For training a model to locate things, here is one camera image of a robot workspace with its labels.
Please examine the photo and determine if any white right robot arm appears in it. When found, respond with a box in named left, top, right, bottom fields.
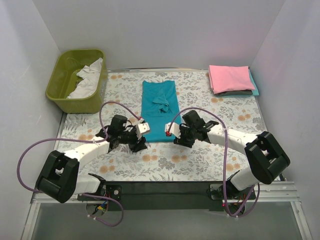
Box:
left=164, top=110, right=291, bottom=199

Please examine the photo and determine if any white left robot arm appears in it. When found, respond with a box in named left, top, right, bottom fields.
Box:
left=35, top=115, right=150, bottom=203

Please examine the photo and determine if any floral patterned table mat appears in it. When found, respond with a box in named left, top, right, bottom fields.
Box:
left=56, top=71, right=266, bottom=181

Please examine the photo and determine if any white crumpled t shirt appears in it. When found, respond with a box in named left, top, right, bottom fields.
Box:
left=67, top=57, right=103, bottom=99

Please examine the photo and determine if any pink folded t shirt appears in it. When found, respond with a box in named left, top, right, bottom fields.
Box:
left=208, top=65, right=256, bottom=94

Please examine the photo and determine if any olive green plastic basket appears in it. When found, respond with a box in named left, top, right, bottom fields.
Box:
left=45, top=48, right=108, bottom=114

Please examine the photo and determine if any light teal folded t shirt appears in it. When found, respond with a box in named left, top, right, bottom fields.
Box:
left=247, top=66, right=260, bottom=97

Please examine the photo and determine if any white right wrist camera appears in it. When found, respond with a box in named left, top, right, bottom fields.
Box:
left=164, top=122, right=181, bottom=139

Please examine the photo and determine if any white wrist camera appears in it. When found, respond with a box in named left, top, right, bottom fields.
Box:
left=164, top=122, right=181, bottom=139
left=135, top=118, right=151, bottom=139

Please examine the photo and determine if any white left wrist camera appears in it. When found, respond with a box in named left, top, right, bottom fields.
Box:
left=135, top=118, right=151, bottom=139

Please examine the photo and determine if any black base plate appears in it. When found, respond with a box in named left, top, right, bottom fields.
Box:
left=76, top=180, right=257, bottom=212

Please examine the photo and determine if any aluminium front rail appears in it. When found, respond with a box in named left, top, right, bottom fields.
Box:
left=31, top=181, right=300, bottom=204

